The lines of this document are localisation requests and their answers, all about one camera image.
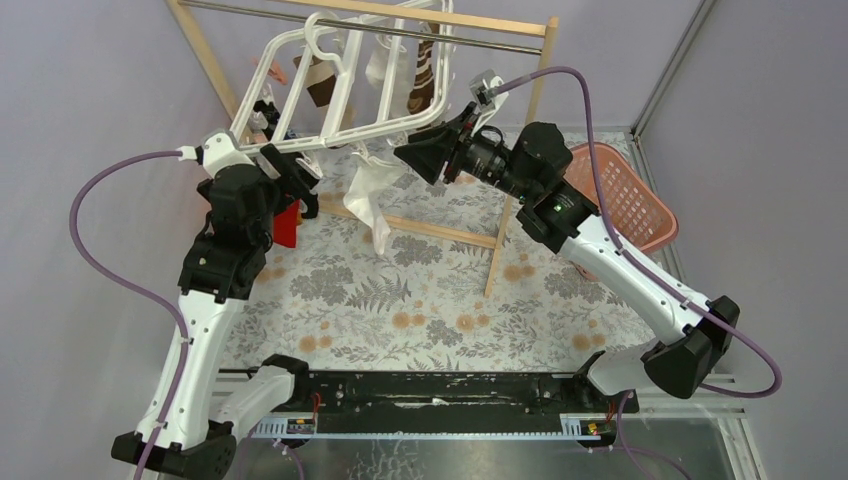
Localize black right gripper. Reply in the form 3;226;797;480
393;102;535;204

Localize white plastic clip hanger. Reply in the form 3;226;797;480
204;1;459;160

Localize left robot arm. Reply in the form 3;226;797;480
111;145;317;479

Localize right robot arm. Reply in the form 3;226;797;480
394;103;739;412

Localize red sock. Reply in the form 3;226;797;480
272;200;302;249

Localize brown white striped sock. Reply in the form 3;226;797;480
407;39;435;115

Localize black blue sock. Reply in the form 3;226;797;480
253;100;280;140

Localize brown cream striped sock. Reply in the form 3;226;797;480
304;56;336;110

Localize pink sock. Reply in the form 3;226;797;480
251;57;289;86

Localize floral table mat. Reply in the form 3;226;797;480
222;171;651;371

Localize wooden clothes rack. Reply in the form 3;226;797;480
165;0;560;299

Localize pink laundry basket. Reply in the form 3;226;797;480
595;143;679;254

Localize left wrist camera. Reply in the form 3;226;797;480
200;129;250;178

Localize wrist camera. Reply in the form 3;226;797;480
200;129;250;178
469;69;509;132

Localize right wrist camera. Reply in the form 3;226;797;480
469;69;509;132

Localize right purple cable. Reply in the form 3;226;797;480
493;66;784;400

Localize purple cable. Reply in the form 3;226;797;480
70;149;200;480
493;66;784;400

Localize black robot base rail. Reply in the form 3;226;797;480
271;370;639;440

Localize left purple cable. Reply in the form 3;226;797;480
70;149;200;480

